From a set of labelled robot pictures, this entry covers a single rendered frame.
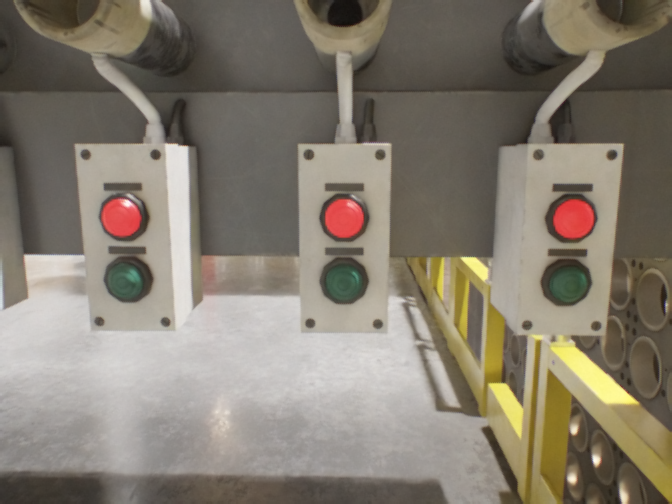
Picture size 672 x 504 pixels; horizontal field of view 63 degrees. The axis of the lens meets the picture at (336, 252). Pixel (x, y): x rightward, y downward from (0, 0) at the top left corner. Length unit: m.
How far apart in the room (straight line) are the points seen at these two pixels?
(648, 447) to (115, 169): 0.70
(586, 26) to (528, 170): 0.11
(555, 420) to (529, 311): 0.76
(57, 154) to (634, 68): 0.54
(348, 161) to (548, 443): 0.90
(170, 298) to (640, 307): 2.34
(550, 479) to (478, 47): 0.92
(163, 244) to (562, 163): 0.31
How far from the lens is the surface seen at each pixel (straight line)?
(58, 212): 0.59
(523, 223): 0.45
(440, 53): 0.55
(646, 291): 2.65
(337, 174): 0.42
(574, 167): 0.45
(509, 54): 0.55
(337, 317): 0.44
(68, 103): 0.58
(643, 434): 0.87
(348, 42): 0.37
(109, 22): 0.40
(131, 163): 0.46
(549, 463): 1.25
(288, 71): 0.55
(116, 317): 0.48
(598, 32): 0.40
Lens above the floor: 0.76
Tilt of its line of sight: 11 degrees down
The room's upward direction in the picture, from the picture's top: straight up
